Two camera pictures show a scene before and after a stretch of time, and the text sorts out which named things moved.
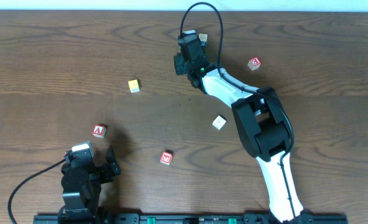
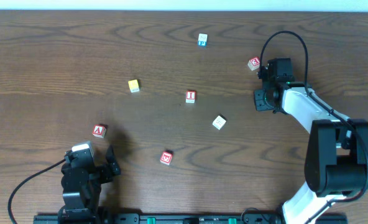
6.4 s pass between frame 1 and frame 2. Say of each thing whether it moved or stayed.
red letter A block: stayed
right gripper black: moved
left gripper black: stayed
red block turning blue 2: stayed
